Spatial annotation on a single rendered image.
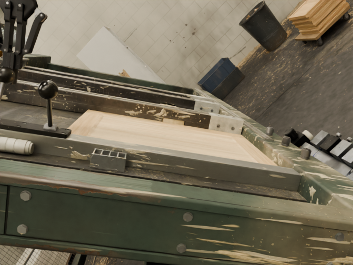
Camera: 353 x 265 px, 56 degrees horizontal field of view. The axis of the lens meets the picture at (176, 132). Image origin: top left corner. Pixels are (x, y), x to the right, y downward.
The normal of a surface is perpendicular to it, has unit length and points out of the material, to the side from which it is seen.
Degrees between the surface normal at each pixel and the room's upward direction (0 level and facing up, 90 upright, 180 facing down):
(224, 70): 90
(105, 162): 89
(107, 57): 90
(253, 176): 90
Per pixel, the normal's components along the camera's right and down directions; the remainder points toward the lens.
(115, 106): 0.08, 0.22
